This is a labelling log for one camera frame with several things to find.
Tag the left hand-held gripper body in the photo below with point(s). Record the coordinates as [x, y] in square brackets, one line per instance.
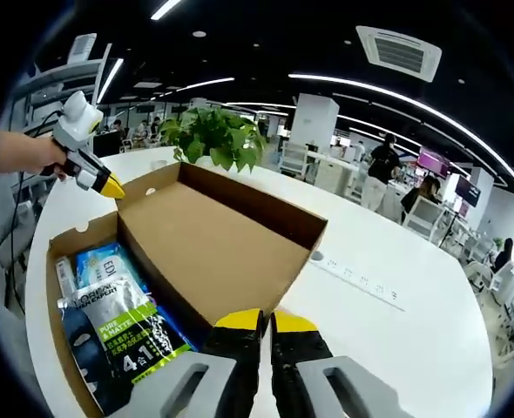
[76, 124]

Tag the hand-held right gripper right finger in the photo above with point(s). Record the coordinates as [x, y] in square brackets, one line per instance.
[300, 374]

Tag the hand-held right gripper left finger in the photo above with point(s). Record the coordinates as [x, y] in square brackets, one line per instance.
[222, 370]

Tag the blue wet wipes soft item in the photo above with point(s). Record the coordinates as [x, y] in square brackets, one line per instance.
[100, 267]

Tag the brown cardboard shoe box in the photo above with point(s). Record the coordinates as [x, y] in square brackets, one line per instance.
[213, 244]

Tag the person's left hand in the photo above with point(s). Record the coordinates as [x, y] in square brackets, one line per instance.
[50, 154]

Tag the grey metal shelf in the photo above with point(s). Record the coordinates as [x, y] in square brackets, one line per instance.
[61, 82]

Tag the white spray bottle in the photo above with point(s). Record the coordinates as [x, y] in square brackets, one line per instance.
[65, 276]

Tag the white desk power strip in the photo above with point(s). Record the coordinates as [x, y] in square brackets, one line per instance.
[357, 281]

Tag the green potted plant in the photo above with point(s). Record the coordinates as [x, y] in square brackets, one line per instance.
[213, 135]

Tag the straight ceiling light strip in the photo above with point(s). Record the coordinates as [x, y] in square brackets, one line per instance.
[165, 8]

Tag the grey mesh office chair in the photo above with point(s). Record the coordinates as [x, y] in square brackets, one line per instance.
[8, 348]

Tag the white office chair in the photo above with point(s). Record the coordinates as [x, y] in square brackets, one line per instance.
[505, 281]
[422, 217]

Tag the dark display screen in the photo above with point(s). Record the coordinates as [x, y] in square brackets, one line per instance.
[468, 189]

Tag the pink display screen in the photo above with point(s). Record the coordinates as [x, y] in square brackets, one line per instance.
[433, 162]

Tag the long curved ceiling light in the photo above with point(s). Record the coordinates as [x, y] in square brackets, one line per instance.
[414, 104]

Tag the ceiling air conditioner vent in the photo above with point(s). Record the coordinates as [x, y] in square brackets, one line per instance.
[398, 52]

